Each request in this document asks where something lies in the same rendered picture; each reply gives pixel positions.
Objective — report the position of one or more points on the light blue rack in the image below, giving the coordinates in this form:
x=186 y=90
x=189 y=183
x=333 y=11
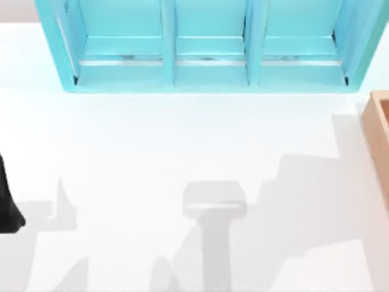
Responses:
x=209 y=76

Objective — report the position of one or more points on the salmon-coloured shallow box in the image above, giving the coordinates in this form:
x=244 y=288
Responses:
x=377 y=127

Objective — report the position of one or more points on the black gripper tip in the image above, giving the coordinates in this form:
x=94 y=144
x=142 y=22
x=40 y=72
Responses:
x=7 y=210

